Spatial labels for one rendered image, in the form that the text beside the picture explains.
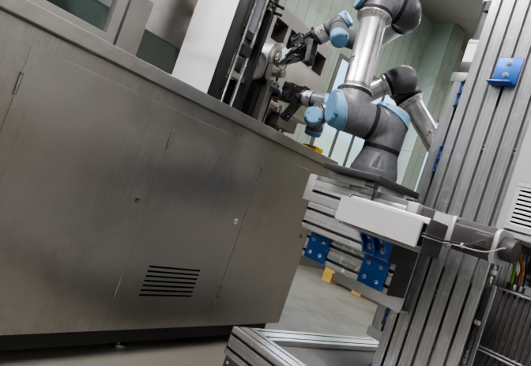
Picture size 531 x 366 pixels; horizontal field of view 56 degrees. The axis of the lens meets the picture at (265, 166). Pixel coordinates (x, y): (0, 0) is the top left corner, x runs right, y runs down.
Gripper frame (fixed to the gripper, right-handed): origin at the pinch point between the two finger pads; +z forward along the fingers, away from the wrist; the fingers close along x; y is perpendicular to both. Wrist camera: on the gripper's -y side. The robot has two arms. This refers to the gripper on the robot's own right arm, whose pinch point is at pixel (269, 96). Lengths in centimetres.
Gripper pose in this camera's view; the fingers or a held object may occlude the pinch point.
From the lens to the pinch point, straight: 235.6
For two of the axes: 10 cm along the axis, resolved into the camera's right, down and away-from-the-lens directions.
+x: -5.6, -2.2, -8.0
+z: -7.6, -2.4, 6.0
